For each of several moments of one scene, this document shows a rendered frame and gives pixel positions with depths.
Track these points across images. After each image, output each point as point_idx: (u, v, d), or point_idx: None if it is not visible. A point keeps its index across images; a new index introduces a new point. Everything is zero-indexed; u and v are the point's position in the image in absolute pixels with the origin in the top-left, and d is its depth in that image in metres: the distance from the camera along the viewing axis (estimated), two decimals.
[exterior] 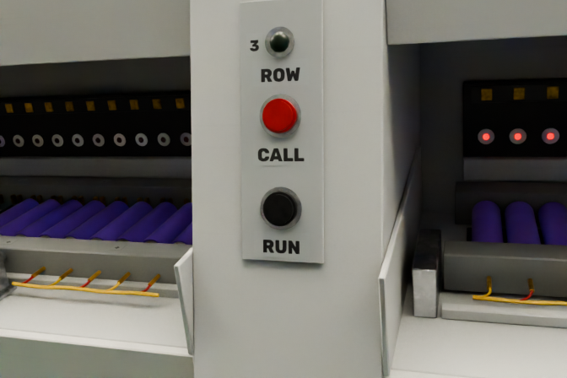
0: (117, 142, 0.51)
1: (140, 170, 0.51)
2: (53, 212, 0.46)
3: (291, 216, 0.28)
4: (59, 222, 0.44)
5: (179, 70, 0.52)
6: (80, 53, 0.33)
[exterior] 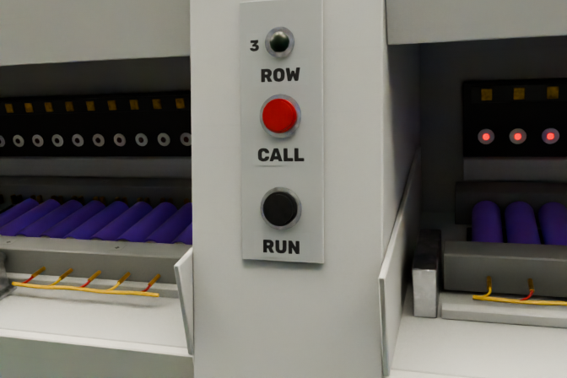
0: (117, 142, 0.51)
1: (140, 170, 0.51)
2: (53, 212, 0.46)
3: (291, 216, 0.28)
4: (59, 222, 0.44)
5: (179, 70, 0.52)
6: (80, 53, 0.33)
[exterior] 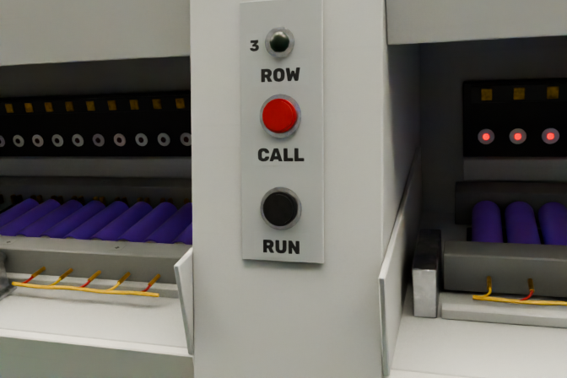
0: (117, 142, 0.51)
1: (140, 170, 0.51)
2: (53, 212, 0.46)
3: (291, 216, 0.28)
4: (59, 222, 0.44)
5: (179, 70, 0.52)
6: (80, 53, 0.33)
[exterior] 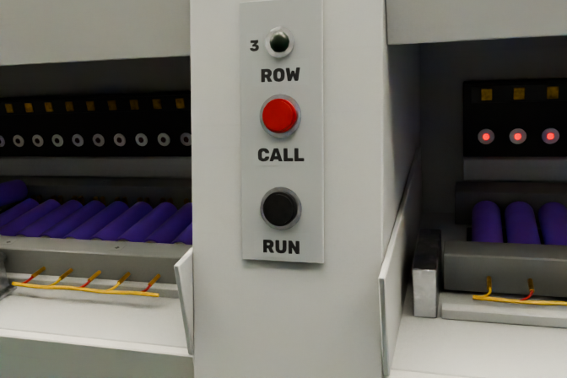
0: (117, 142, 0.51)
1: (140, 170, 0.51)
2: (53, 212, 0.46)
3: (291, 216, 0.28)
4: (59, 222, 0.44)
5: (179, 70, 0.52)
6: (80, 53, 0.33)
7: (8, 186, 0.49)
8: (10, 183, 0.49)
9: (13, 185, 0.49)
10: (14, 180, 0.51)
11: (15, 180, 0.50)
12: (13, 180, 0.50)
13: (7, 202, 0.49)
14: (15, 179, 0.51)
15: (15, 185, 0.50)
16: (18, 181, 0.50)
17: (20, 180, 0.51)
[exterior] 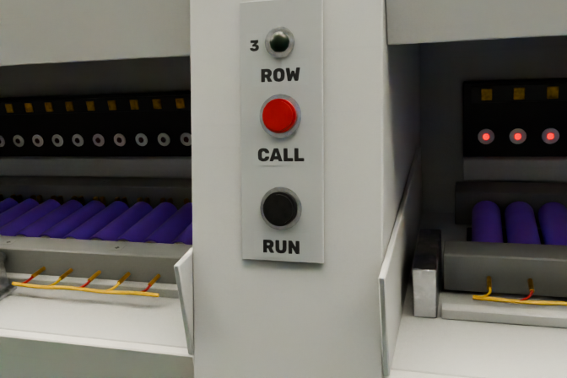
0: (117, 142, 0.51)
1: (140, 170, 0.51)
2: (53, 212, 0.46)
3: (291, 216, 0.28)
4: (59, 222, 0.44)
5: (179, 70, 0.52)
6: (80, 53, 0.33)
7: (1, 210, 0.48)
8: (2, 205, 0.49)
9: (6, 207, 0.49)
10: (6, 198, 0.50)
11: (7, 201, 0.49)
12: (4, 202, 0.49)
13: None
14: (7, 198, 0.50)
15: (8, 206, 0.49)
16: (10, 202, 0.49)
17: (12, 198, 0.50)
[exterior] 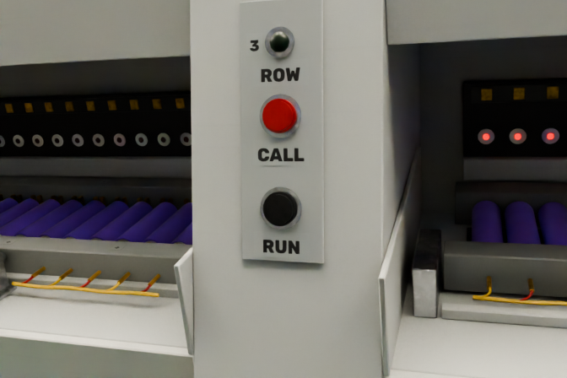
0: (117, 142, 0.51)
1: (140, 170, 0.51)
2: (53, 212, 0.46)
3: (291, 216, 0.28)
4: (59, 222, 0.44)
5: (179, 70, 0.52)
6: (80, 53, 0.33)
7: (1, 210, 0.48)
8: (2, 205, 0.49)
9: (6, 207, 0.49)
10: (6, 198, 0.50)
11: (7, 201, 0.49)
12: (4, 202, 0.49)
13: None
14: (7, 198, 0.50)
15: (8, 206, 0.49)
16: (10, 202, 0.49)
17: (12, 198, 0.50)
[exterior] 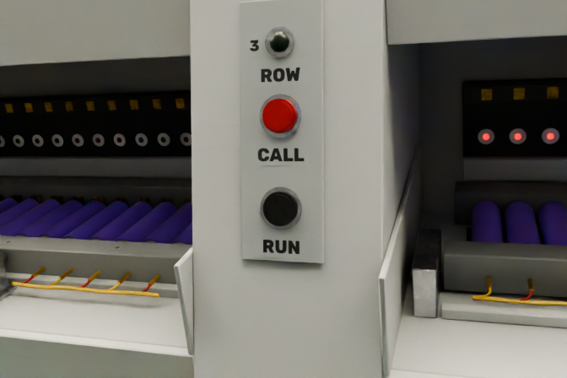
0: (117, 142, 0.51)
1: (140, 170, 0.51)
2: (53, 212, 0.46)
3: (291, 216, 0.28)
4: (59, 222, 0.44)
5: (179, 70, 0.52)
6: (80, 53, 0.33)
7: (1, 210, 0.48)
8: (2, 205, 0.49)
9: (6, 207, 0.49)
10: (6, 198, 0.50)
11: (7, 201, 0.49)
12: (4, 202, 0.49)
13: None
14: (7, 198, 0.50)
15: (8, 206, 0.49)
16: (10, 202, 0.49)
17: (12, 198, 0.50)
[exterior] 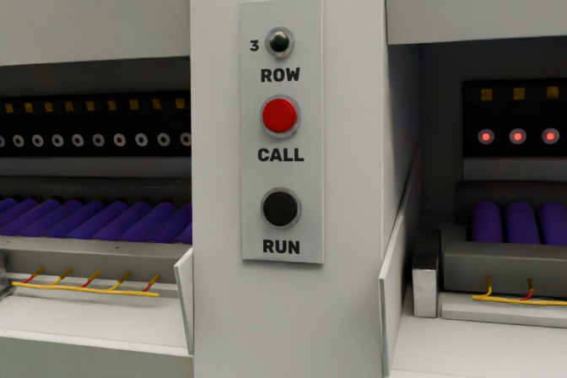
0: (117, 142, 0.51)
1: (140, 170, 0.51)
2: (53, 212, 0.46)
3: (291, 216, 0.28)
4: (59, 222, 0.44)
5: (179, 70, 0.52)
6: (80, 53, 0.33)
7: (1, 210, 0.48)
8: (2, 205, 0.49)
9: (6, 207, 0.49)
10: (6, 198, 0.50)
11: (7, 201, 0.49)
12: (4, 202, 0.49)
13: None
14: (7, 198, 0.50)
15: (8, 206, 0.49)
16: (10, 202, 0.49)
17: (12, 198, 0.50)
